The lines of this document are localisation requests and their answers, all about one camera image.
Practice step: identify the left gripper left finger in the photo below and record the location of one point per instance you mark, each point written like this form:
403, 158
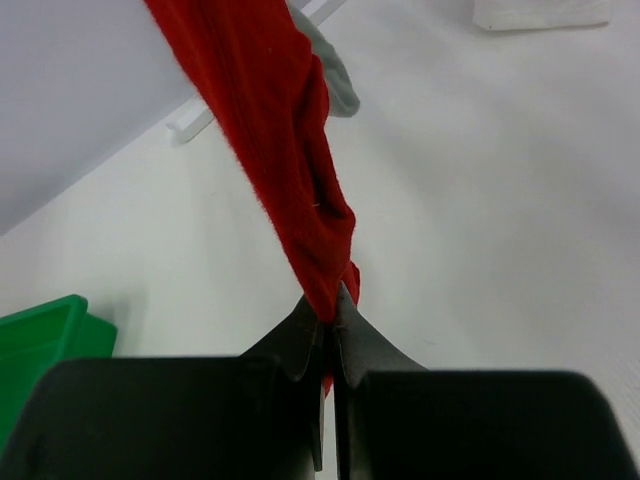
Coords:
258, 415

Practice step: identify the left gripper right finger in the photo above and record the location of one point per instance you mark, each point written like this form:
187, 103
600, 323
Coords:
396, 419

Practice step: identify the light grey sock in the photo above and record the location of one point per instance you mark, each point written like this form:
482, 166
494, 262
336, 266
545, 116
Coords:
335, 80

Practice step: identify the red sock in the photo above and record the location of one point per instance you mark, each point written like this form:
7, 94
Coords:
300, 193

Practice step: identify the green plastic tray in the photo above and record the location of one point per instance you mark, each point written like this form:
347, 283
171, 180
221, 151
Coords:
35, 339

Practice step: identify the white sock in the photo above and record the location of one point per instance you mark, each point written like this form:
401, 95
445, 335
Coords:
512, 15

